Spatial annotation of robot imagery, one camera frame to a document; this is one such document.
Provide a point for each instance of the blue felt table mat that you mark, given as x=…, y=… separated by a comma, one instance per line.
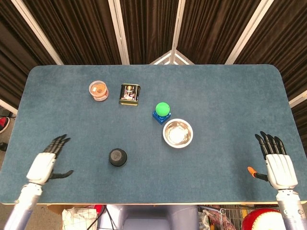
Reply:
x=216, y=100

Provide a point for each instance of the stainless steel bowl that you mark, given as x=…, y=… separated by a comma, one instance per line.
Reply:
x=178, y=133

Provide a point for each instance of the small black floor object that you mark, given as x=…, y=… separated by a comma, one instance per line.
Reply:
x=3, y=146

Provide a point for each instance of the red black shoe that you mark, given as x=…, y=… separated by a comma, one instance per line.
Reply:
x=3, y=124

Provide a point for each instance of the lavender robot torso base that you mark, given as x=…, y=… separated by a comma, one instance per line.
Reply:
x=148, y=218

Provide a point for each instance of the black gold rectangular tin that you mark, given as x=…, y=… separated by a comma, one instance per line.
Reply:
x=129, y=94

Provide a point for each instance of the white triangular frame base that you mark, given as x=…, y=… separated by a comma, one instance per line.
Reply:
x=165, y=58

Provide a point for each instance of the crumpled clear plastic bag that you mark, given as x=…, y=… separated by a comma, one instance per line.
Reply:
x=211, y=220

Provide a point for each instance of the black round cap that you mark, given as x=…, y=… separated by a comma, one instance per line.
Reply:
x=117, y=157

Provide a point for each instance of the round can orange lid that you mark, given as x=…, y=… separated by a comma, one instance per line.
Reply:
x=98, y=89

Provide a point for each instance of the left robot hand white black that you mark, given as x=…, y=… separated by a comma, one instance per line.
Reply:
x=42, y=166

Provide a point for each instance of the blue building block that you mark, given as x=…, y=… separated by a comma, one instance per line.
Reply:
x=160, y=119

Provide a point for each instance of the white checked cloth bag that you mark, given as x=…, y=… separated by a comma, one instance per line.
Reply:
x=78, y=219

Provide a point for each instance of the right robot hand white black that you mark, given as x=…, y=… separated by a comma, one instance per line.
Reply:
x=280, y=170

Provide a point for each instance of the white frame post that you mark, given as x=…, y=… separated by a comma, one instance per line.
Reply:
x=38, y=33
x=176, y=26
x=118, y=31
x=247, y=32

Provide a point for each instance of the green ball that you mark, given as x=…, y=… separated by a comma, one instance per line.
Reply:
x=162, y=109

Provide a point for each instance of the brown cardboard box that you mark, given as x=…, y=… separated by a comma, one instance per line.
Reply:
x=56, y=209

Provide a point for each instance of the red white round helmet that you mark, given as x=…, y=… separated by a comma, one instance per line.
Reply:
x=261, y=219

